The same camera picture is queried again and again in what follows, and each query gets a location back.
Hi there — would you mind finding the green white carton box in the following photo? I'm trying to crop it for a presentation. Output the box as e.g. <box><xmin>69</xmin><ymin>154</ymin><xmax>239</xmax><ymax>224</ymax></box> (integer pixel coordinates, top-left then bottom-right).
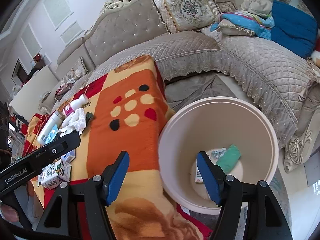
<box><xmin>40</xmin><ymin>159</ymin><xmax>71</xmax><ymax>190</ymax></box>

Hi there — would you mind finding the blue snack packet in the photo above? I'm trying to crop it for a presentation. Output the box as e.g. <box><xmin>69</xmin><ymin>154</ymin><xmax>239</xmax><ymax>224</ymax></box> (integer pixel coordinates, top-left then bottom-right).
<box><xmin>45</xmin><ymin>124</ymin><xmax>59</xmax><ymax>144</ymax></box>

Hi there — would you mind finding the white tissue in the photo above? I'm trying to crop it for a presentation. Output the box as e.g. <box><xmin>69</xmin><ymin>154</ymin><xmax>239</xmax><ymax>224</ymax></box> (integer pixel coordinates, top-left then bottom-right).
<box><xmin>58</xmin><ymin>108</ymin><xmax>87</xmax><ymax>135</ymax></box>

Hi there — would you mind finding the green white tissue pack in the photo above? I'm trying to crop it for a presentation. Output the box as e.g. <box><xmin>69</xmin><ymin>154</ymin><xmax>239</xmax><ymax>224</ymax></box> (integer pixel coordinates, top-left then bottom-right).
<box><xmin>195</xmin><ymin>165</ymin><xmax>203</xmax><ymax>183</ymax></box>

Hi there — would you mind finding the white round trash bin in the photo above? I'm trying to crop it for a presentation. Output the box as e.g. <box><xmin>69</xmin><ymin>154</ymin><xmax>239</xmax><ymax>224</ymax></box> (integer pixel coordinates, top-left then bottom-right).
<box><xmin>158</xmin><ymin>96</ymin><xmax>279</xmax><ymax>215</ymax></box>

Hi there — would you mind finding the left hand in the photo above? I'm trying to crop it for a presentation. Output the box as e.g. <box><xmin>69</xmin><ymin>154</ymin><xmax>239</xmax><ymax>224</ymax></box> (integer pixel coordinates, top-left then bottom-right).
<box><xmin>1</xmin><ymin>204</ymin><xmax>19</xmax><ymax>223</ymax></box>

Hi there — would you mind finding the large white cylindrical bottle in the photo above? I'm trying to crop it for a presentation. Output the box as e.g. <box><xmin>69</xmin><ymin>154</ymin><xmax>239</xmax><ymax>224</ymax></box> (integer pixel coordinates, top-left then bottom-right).
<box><xmin>37</xmin><ymin>111</ymin><xmax>63</xmax><ymax>145</ymax></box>

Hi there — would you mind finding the white cabinet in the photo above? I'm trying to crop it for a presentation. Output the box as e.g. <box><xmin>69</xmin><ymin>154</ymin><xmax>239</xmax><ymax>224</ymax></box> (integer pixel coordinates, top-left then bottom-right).
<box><xmin>9</xmin><ymin>65</ymin><xmax>58</xmax><ymax>121</ymax></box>

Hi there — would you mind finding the pink label white bottle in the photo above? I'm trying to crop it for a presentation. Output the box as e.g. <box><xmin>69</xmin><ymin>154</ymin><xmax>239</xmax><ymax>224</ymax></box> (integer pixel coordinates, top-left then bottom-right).
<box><xmin>62</xmin><ymin>94</ymin><xmax>88</xmax><ymax>117</ymax></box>

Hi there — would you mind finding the orange patterned fleece blanket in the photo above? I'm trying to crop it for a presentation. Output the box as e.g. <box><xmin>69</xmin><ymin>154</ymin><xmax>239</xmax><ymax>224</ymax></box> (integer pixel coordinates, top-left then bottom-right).
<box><xmin>22</xmin><ymin>54</ymin><xmax>213</xmax><ymax>240</ymax></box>

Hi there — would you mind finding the small patterned cushion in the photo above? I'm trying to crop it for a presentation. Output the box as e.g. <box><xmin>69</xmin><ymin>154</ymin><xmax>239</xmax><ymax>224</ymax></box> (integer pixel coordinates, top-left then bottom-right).
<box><xmin>62</xmin><ymin>57</ymin><xmax>89</xmax><ymax>85</ymax></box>

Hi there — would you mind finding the beige tufted sofa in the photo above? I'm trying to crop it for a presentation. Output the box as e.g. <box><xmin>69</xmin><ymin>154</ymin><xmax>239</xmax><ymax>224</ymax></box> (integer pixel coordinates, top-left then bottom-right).
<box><xmin>54</xmin><ymin>0</ymin><xmax>319</xmax><ymax>172</ymax></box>

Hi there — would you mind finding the santa plush toy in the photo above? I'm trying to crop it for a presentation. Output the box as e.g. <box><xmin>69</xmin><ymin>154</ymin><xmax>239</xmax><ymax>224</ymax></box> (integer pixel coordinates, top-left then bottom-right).
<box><xmin>311</xmin><ymin>37</ymin><xmax>320</xmax><ymax>67</ymax></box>

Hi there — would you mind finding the blue folded blanket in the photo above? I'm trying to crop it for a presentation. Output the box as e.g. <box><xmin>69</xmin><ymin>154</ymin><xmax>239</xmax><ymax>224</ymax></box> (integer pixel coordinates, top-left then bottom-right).
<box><xmin>271</xmin><ymin>1</ymin><xmax>318</xmax><ymax>59</ymax></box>

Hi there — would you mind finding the colourful striped cloth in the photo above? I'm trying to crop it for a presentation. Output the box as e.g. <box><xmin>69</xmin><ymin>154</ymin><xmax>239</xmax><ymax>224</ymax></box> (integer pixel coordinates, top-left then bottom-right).
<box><xmin>210</xmin><ymin>10</ymin><xmax>275</xmax><ymax>40</ymax></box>

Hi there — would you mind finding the ornate embroidered cushion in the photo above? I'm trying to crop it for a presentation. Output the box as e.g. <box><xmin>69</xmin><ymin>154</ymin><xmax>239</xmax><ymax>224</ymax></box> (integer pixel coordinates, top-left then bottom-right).
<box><xmin>152</xmin><ymin>0</ymin><xmax>221</xmax><ymax>34</ymax></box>

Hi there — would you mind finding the beige crumpled cloth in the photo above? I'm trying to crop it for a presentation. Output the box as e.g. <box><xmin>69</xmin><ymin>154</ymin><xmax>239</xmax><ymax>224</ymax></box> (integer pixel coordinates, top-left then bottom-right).
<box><xmin>240</xmin><ymin>0</ymin><xmax>272</xmax><ymax>18</ymax></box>

